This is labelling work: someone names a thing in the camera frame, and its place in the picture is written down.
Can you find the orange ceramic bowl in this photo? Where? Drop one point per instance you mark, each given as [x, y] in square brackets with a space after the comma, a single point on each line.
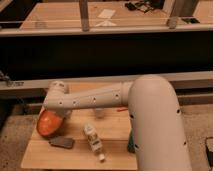
[48, 123]

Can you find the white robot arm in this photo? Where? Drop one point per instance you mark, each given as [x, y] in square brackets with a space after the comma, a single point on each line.
[154, 112]

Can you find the clear plastic cup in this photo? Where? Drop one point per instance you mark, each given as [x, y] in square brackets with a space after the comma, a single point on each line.
[99, 112]

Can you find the orange carrot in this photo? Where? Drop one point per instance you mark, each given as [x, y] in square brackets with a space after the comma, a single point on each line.
[122, 109]

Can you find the white tube bottle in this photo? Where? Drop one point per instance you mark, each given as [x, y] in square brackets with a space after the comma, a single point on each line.
[94, 141]

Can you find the green sponge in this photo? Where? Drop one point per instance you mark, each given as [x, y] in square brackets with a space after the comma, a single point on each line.
[130, 145]

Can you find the white paper sheet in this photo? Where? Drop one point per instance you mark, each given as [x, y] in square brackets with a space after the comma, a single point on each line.
[106, 14]

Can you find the metal clamp left edge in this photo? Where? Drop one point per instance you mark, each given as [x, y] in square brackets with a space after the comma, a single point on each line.
[4, 77]

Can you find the grey metal post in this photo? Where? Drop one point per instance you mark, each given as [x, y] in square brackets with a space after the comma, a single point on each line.
[84, 15]
[175, 12]

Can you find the grey metal post right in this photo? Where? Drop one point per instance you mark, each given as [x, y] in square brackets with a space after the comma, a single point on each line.
[175, 12]

